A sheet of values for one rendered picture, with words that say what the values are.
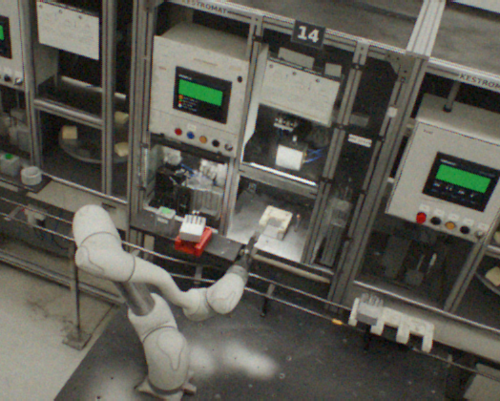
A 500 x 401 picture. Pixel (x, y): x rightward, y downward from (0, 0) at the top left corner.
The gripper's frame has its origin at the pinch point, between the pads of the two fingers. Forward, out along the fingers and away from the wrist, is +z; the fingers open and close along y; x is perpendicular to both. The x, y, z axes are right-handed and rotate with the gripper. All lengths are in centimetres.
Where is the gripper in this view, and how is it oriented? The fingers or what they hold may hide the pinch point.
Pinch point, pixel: (255, 242)
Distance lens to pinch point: 267.9
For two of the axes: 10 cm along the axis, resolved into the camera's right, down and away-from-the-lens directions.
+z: 3.3, -5.3, 7.8
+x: -9.3, -3.1, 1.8
